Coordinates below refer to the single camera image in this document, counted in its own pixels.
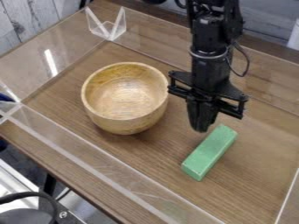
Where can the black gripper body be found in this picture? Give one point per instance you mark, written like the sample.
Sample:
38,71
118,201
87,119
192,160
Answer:
208,83

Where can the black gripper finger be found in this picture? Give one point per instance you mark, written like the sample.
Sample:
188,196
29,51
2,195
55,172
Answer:
210,114
194,107

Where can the green rectangular block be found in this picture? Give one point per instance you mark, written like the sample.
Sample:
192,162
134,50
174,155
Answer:
208,153

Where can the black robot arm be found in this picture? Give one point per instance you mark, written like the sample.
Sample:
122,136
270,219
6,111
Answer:
217,25

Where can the brown wooden bowl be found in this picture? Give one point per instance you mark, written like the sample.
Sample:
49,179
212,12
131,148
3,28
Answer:
125,97

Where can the black table leg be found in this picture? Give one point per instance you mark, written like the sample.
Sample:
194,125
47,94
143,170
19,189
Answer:
50,184

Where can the clear acrylic enclosure wall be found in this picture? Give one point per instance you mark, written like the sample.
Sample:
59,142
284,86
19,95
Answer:
129,175

